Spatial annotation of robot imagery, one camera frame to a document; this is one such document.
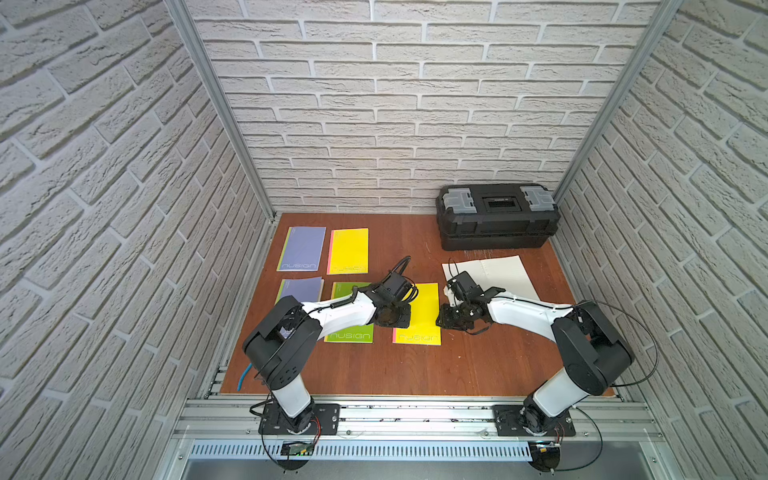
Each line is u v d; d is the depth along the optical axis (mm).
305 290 979
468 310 678
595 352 454
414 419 761
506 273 1043
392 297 700
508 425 735
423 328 874
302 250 1085
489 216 981
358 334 874
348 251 1068
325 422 730
